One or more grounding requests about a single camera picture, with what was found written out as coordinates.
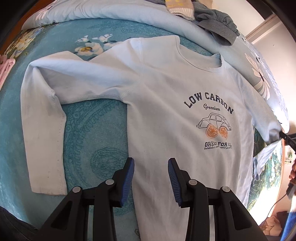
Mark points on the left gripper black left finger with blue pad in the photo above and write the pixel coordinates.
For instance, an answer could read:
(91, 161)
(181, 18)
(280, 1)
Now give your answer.
(69, 220)

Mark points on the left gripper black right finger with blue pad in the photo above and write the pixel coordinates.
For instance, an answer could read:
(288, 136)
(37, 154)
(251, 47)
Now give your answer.
(232, 221)

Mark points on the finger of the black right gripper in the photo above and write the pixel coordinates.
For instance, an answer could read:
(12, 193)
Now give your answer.
(284, 136)

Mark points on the light blue long-sleeve shirt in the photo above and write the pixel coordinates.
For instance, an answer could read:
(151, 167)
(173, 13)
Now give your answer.
(180, 104)

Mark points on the person's right hand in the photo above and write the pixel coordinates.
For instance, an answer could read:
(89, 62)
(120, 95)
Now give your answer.
(293, 171)

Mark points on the light blue floral quilt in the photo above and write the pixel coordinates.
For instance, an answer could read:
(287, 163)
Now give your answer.
(242, 55)

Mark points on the teal floral bed sheet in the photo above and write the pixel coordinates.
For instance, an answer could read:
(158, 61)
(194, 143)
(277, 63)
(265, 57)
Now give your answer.
(95, 140)

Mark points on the grey sweatshirt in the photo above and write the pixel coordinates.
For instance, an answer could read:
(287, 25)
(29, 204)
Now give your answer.
(220, 25)

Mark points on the beige knit sweater yellow letters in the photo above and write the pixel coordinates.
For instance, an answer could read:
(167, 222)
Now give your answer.
(186, 8)

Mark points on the folded pink garment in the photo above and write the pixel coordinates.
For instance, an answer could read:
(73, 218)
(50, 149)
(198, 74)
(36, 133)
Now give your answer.
(5, 68)

